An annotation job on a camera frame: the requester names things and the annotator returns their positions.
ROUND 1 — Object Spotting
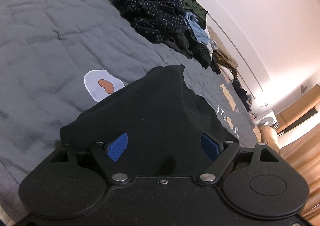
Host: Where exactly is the small navy dotted garment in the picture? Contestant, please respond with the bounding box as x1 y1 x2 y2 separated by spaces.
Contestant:
194 43 212 69

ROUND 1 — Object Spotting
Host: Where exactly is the small black garment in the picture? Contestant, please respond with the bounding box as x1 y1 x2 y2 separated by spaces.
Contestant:
210 60 222 74

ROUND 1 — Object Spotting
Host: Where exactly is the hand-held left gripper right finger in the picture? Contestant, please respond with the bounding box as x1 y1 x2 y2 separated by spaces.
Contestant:
197 133 282 186

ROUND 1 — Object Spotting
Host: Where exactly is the rolled bamboo mat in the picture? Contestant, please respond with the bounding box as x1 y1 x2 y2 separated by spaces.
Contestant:
277 94 320 128

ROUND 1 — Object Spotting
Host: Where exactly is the light blue garment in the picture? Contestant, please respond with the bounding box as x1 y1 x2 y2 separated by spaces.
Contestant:
184 11 209 44

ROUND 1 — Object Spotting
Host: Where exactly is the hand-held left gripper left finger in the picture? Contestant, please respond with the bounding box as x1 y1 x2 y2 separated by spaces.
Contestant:
49 133 130 186

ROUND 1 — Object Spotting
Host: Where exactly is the dark green garment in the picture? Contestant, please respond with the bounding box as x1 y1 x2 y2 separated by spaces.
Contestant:
181 0 209 29

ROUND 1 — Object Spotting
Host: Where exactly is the khaki folded garment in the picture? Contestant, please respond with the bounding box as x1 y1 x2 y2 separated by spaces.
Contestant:
212 48 239 78

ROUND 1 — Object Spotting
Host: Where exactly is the white box fan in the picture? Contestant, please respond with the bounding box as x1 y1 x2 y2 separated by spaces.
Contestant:
254 110 279 129

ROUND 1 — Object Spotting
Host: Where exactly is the grey quilted bedspread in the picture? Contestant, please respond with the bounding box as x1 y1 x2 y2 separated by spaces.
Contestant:
0 0 263 216

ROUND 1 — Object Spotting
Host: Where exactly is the white headboard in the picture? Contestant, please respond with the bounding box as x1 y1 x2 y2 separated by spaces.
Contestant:
207 14 266 99

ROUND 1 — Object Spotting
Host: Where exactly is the charcoal thin garment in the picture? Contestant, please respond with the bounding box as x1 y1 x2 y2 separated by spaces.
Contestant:
162 26 194 59

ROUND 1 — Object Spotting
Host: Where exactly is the navy dotted jacket orange lining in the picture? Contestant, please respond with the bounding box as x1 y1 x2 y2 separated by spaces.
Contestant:
113 0 187 44

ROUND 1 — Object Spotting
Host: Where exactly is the beige wicker pillow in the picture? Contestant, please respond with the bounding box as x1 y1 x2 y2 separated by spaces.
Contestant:
259 126 282 154

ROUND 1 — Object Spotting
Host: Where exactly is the black sweatshirt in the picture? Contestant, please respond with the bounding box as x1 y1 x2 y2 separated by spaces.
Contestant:
60 64 242 176

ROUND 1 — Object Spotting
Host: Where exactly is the crumpled black garment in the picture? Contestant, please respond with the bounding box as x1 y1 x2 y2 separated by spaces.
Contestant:
232 76 253 113

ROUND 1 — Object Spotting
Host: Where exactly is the white grey garment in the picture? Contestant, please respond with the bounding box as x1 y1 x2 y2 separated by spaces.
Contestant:
206 28 219 51

